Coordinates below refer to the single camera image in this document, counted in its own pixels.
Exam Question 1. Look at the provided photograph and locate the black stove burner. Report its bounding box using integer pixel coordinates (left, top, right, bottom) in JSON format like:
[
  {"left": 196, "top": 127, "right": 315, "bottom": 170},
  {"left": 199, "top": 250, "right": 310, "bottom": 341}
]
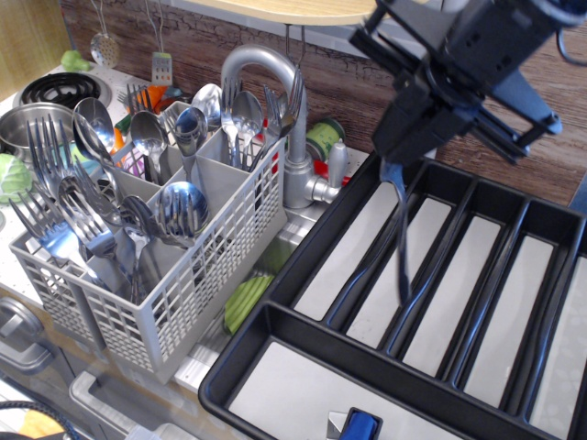
[{"left": 17, "top": 72, "right": 102, "bottom": 109}]

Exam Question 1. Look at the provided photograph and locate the steel fork left tall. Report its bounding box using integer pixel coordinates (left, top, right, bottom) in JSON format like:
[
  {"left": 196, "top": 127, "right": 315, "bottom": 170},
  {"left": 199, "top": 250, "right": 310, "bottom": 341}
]
[{"left": 27, "top": 116, "right": 74, "bottom": 199}]

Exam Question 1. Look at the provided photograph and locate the steel spoon back compartment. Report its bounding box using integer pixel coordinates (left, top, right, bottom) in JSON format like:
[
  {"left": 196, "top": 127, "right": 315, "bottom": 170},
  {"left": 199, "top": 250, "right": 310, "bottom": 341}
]
[{"left": 232, "top": 91, "right": 263, "bottom": 171}]

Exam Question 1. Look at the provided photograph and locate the steel pot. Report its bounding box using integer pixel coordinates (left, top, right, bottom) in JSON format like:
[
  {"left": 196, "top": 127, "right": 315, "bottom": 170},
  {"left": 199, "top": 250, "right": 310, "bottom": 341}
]
[{"left": 1, "top": 103, "right": 73, "bottom": 163}]

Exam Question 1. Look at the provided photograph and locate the hanging small grater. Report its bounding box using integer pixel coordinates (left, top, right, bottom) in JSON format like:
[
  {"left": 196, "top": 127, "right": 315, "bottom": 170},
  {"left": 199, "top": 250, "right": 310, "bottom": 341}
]
[{"left": 145, "top": 0, "right": 173, "bottom": 87}]

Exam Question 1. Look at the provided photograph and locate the black blue robot arm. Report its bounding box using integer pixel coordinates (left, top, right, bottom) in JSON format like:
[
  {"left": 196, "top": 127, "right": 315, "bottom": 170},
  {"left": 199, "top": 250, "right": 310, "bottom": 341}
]
[{"left": 350, "top": 1, "right": 586, "bottom": 166}]

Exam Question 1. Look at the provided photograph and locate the green toy cabbage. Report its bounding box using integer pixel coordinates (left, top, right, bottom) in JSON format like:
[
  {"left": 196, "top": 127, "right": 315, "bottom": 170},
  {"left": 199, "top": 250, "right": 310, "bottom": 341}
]
[{"left": 1, "top": 153, "right": 33, "bottom": 204}]

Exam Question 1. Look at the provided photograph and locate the black cutlery tray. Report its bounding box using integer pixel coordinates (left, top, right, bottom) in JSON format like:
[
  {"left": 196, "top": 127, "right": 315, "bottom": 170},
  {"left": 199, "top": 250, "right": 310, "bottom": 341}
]
[{"left": 198, "top": 157, "right": 586, "bottom": 439}]

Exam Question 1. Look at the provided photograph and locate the steel fork front left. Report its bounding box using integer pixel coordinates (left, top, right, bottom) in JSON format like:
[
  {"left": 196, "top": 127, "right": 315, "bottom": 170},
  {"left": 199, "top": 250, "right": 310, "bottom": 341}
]
[{"left": 9, "top": 190, "right": 109, "bottom": 291}]

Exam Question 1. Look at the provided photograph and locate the large steel spoon back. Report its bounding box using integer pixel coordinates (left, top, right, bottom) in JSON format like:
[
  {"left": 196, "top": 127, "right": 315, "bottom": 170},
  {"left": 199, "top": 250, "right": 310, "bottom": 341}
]
[{"left": 191, "top": 83, "right": 222, "bottom": 132}]

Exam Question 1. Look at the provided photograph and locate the yellow toy at bottom left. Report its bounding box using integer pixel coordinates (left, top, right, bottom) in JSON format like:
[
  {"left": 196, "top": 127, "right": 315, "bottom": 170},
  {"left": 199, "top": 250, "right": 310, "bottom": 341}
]
[{"left": 17, "top": 410, "right": 65, "bottom": 439}]

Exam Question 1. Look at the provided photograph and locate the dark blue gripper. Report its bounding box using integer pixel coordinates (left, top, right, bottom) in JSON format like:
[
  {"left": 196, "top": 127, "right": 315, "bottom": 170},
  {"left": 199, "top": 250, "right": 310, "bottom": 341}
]
[{"left": 372, "top": 68, "right": 475, "bottom": 166}]

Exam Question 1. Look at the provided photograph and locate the steel fork back right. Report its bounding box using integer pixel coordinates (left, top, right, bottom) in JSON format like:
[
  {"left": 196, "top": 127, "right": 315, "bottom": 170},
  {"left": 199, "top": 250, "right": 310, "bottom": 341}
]
[{"left": 249, "top": 68, "right": 304, "bottom": 171}]

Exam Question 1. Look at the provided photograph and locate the steel spoon centre compartment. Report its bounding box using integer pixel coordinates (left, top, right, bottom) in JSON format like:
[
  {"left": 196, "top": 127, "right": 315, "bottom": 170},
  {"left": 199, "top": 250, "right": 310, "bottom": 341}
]
[{"left": 173, "top": 106, "right": 208, "bottom": 182}]

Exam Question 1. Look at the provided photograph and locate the steel spoon left upper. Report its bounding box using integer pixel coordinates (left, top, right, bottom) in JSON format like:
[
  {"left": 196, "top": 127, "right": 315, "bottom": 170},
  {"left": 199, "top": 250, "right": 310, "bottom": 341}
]
[{"left": 72, "top": 97, "right": 122, "bottom": 200}]

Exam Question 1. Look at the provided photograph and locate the light wooden shelf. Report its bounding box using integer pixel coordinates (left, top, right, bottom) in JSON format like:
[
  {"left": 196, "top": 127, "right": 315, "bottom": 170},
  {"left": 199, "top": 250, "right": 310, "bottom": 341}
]
[{"left": 188, "top": 0, "right": 376, "bottom": 26}]

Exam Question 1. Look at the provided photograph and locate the hanging slotted skimmer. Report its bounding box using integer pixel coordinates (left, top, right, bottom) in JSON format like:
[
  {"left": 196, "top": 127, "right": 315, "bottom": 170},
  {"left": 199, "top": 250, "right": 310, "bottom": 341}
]
[{"left": 90, "top": 0, "right": 120, "bottom": 69}]

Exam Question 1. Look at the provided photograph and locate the grey plastic cutlery basket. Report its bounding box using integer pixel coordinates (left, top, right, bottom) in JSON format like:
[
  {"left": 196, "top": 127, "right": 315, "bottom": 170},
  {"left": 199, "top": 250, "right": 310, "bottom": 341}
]
[{"left": 10, "top": 131, "right": 286, "bottom": 383}]

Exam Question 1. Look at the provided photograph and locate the steel spoon compartment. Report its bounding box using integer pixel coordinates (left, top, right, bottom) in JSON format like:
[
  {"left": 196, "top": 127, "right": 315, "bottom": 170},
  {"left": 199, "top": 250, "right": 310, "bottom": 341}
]
[
  {"left": 173, "top": 106, "right": 208, "bottom": 182},
  {"left": 232, "top": 91, "right": 263, "bottom": 171}
]

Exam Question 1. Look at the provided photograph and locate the blue object at bottom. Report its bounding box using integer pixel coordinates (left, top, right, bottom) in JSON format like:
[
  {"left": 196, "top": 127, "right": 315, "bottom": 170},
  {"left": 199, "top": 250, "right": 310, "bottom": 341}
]
[{"left": 326, "top": 407, "right": 382, "bottom": 440}]

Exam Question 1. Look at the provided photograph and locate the steel fork front middle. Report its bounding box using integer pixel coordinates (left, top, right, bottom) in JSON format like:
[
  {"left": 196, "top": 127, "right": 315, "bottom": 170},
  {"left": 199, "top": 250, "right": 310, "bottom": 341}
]
[{"left": 57, "top": 174, "right": 132, "bottom": 284}]

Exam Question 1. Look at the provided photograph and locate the steel spoon left middle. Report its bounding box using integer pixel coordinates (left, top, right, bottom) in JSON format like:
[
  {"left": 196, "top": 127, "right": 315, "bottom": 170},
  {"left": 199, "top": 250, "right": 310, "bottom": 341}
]
[{"left": 130, "top": 111, "right": 168, "bottom": 185}]

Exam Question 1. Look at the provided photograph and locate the green striped toy vegetable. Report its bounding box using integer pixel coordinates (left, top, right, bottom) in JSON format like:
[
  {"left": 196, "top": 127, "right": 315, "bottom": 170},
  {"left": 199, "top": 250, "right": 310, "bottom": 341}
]
[{"left": 224, "top": 276, "right": 274, "bottom": 335}]

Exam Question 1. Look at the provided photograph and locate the silver toy faucet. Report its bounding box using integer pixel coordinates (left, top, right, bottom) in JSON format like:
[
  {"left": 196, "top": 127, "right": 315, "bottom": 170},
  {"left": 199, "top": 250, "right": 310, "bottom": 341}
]
[{"left": 221, "top": 44, "right": 349, "bottom": 208}]

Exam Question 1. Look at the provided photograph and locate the large steel spoon front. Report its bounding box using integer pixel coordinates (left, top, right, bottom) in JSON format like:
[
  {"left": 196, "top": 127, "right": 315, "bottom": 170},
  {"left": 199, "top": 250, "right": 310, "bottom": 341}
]
[{"left": 156, "top": 181, "right": 209, "bottom": 248}]

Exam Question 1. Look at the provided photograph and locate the green toy can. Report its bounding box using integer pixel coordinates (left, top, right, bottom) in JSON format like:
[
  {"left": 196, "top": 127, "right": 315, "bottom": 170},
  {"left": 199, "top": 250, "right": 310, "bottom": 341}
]
[{"left": 306, "top": 117, "right": 346, "bottom": 161}]

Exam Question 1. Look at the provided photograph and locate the steel fork back middle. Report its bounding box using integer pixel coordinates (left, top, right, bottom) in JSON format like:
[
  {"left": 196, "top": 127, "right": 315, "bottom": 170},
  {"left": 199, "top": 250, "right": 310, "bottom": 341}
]
[{"left": 221, "top": 78, "right": 242, "bottom": 169}]

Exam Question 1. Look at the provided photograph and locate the green toy on stove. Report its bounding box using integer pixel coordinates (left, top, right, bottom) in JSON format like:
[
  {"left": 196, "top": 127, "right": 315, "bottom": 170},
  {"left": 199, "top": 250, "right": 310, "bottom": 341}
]
[{"left": 61, "top": 49, "right": 91, "bottom": 72}]

